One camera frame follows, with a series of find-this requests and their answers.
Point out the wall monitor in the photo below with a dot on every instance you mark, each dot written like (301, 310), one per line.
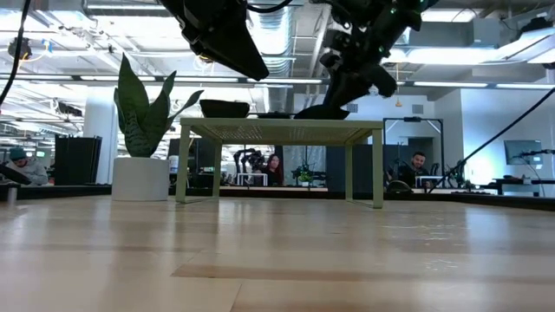
(522, 151)

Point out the background black robot arm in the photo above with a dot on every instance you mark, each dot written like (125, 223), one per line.
(305, 168)
(253, 158)

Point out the black wavy square mini plate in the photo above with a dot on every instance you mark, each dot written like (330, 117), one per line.
(224, 109)

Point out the pale green perforated metal shelf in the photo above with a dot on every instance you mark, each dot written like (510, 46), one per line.
(277, 125)

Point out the black slatted panel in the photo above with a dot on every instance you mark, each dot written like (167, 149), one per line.
(78, 160)

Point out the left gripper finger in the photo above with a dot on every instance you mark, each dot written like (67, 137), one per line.
(225, 52)

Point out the silver spiral ceiling duct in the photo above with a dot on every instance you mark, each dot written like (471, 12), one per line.
(282, 43)

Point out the silver metal cylinder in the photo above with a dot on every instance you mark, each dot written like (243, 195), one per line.
(12, 191)

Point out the white plant pot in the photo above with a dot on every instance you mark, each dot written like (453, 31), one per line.
(141, 177)

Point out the black domed chair back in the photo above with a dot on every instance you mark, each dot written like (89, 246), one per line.
(398, 187)

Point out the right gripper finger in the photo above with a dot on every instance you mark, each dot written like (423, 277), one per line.
(344, 93)

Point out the dark background screen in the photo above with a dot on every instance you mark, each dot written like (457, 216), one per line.
(204, 156)

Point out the green snake plant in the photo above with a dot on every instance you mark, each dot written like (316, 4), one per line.
(134, 108)

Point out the wooden background table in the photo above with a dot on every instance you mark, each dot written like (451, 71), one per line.
(260, 189)

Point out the dark ceiling fixture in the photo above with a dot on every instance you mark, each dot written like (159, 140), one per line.
(19, 48)

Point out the black background desk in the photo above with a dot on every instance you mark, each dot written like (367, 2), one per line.
(520, 180)

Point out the person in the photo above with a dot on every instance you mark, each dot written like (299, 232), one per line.
(273, 171)
(414, 167)
(28, 169)

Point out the dark partition wall panel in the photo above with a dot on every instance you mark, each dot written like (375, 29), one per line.
(362, 169)

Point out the black background station frame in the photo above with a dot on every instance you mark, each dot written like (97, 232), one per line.
(412, 119)

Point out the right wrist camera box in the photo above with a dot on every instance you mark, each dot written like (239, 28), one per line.
(336, 37)

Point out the black wavy oval mini plate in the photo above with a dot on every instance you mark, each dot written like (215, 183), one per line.
(323, 114)

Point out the white round column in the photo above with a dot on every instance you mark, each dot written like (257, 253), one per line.
(97, 130)

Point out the small green background plant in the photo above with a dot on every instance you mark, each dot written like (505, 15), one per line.
(305, 177)

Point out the black aluminium table frame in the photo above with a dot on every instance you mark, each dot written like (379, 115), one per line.
(65, 191)

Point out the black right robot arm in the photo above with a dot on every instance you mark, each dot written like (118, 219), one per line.
(390, 26)

